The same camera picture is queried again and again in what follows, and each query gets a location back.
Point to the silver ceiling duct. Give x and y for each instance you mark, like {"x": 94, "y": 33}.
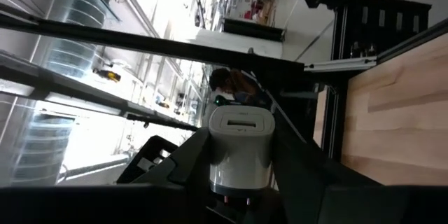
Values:
{"x": 77, "y": 3}

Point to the person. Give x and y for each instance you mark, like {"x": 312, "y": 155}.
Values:
{"x": 232, "y": 84}

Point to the black slotted panel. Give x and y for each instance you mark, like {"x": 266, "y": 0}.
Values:
{"x": 385, "y": 31}

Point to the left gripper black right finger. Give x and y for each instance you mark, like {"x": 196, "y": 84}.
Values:
{"x": 301, "y": 178}

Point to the black vertical frame post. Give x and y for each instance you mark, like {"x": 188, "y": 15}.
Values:
{"x": 140, "y": 43}

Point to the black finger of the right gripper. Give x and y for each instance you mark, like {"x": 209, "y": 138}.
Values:
{"x": 150, "y": 157}

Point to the silver rail bracket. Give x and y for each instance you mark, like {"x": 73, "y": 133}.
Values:
{"x": 339, "y": 64}

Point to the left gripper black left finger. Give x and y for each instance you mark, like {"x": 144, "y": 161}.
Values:
{"x": 189, "y": 161}

